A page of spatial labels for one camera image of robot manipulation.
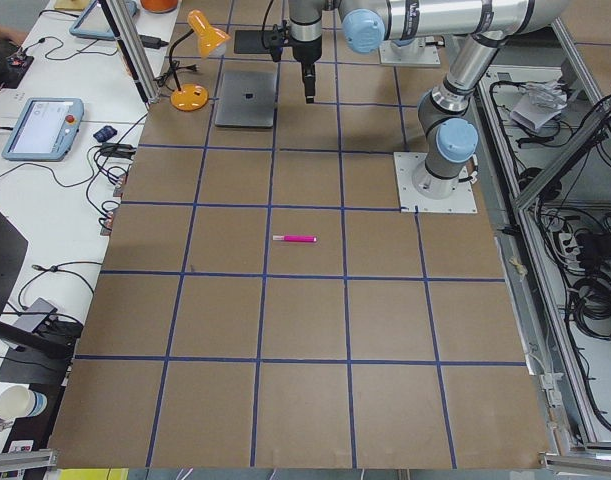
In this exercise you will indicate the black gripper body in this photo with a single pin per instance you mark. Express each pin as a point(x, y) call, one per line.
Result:
point(305, 51)

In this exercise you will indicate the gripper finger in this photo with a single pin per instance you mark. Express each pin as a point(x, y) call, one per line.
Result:
point(308, 72)

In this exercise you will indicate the pink marker pen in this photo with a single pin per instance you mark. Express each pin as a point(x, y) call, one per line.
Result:
point(294, 238)

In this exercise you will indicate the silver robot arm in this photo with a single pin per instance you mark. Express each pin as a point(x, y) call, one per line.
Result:
point(398, 31)

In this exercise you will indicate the black mousepad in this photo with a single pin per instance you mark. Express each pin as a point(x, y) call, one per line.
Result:
point(257, 42)

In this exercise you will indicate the silver laptop notebook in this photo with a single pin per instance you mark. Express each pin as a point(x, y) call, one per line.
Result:
point(246, 99)

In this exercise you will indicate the orange desk lamp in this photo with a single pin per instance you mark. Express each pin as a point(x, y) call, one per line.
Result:
point(211, 42)

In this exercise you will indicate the blue teach pendant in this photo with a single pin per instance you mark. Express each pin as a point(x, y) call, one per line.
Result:
point(92, 24)
point(45, 130)

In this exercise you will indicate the black monitor stand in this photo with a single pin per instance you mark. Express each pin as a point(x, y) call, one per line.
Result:
point(39, 340)

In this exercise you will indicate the white paper cup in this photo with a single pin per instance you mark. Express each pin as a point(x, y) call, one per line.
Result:
point(21, 402)

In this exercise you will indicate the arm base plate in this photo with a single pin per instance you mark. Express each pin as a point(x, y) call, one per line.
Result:
point(455, 197)
point(421, 52)

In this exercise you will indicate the aluminium frame post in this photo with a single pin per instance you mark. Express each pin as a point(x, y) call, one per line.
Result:
point(132, 49)

